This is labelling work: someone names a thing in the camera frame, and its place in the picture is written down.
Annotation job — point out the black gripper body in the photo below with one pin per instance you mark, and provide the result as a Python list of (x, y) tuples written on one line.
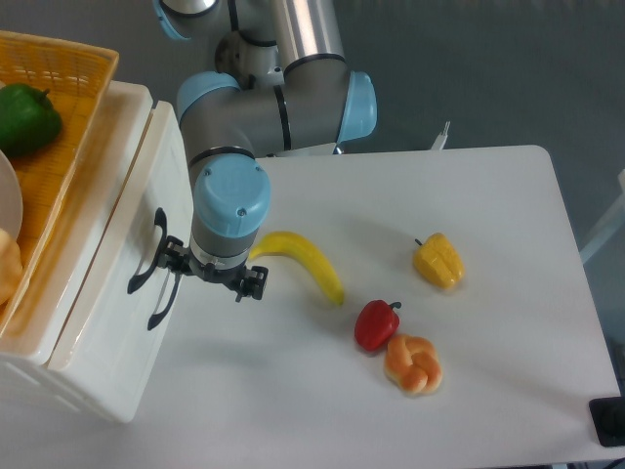
[(228, 270)]

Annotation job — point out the white drawer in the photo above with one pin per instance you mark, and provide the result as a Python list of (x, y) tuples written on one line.
[(155, 202), (123, 340)]

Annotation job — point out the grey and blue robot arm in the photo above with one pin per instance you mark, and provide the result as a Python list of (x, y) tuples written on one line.
[(230, 190)]

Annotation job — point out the white drawer cabinet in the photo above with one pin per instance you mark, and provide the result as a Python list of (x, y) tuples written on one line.
[(31, 333)]

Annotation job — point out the yellow banana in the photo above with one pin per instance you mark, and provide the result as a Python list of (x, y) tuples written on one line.
[(308, 255)]

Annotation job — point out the red bell pepper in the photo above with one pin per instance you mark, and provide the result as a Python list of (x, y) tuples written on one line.
[(376, 324)]

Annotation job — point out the bread roll in basket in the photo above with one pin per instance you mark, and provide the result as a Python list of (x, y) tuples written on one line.
[(10, 267)]

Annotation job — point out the white plate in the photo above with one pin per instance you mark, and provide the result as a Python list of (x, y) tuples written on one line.
[(10, 198)]

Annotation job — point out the knotted bread roll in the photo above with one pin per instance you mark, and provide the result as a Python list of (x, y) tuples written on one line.
[(412, 364)]

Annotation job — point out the yellow bell pepper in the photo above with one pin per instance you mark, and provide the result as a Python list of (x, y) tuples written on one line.
[(438, 262)]

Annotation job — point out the green bell pepper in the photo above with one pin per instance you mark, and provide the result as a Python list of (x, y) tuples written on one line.
[(29, 120)]

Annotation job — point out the yellow woven basket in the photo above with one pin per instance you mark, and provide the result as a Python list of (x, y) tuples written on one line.
[(76, 76)]

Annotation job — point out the black device at edge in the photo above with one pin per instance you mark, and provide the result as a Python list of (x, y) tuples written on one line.
[(608, 419)]

